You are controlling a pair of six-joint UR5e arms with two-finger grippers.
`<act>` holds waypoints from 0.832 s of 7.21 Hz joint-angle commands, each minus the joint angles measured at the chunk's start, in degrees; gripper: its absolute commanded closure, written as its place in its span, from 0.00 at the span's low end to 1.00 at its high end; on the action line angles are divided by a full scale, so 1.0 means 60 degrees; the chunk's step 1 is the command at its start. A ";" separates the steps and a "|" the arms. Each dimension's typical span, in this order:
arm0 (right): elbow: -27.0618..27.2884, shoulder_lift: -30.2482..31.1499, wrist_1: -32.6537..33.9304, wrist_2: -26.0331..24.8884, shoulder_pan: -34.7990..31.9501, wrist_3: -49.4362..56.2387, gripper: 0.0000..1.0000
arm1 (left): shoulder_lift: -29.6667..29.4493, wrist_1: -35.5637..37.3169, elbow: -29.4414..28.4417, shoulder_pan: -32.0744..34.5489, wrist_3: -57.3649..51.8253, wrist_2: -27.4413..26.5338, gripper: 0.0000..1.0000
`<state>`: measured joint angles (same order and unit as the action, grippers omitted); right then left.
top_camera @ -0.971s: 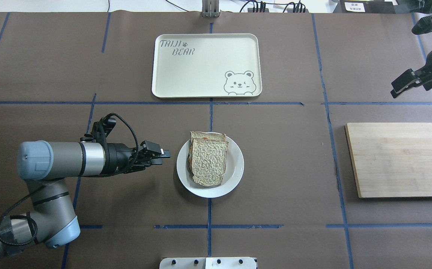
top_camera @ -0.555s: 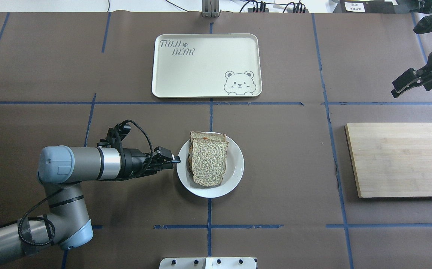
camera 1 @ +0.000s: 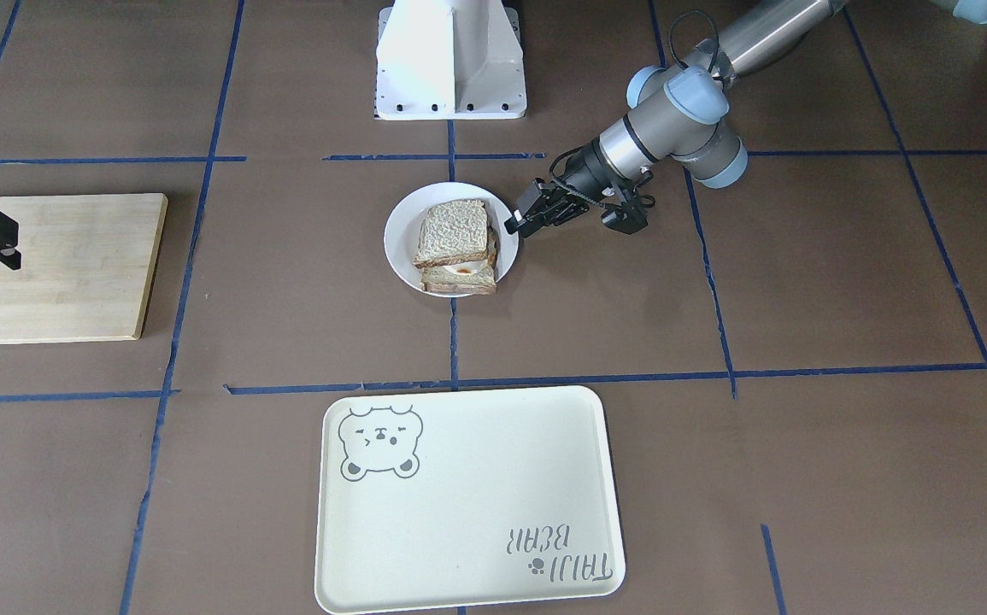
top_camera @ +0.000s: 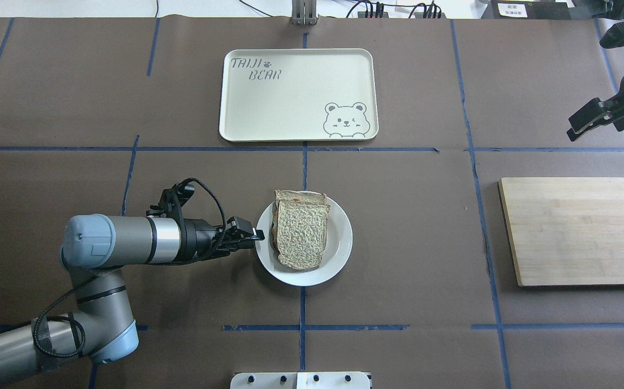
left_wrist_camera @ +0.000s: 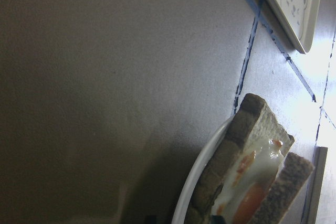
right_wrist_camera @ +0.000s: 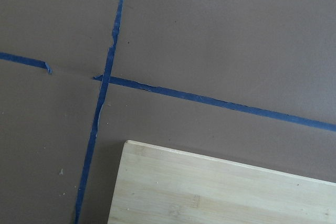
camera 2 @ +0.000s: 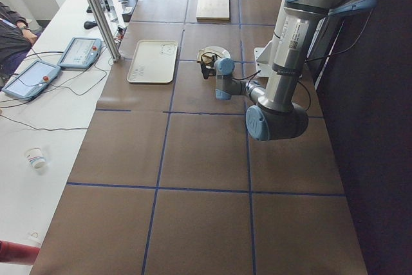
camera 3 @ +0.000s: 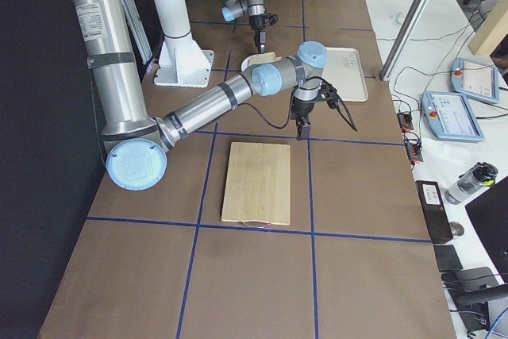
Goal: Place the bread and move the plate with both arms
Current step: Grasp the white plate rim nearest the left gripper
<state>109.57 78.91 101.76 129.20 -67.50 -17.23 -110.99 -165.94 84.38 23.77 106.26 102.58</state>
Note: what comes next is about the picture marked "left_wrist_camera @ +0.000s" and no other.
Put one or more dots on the fried egg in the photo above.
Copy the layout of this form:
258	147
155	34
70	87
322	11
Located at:
248	181

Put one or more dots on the bread slice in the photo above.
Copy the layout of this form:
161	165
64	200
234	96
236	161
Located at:
296	170
254	123

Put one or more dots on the white round plate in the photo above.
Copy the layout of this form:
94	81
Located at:
200	163

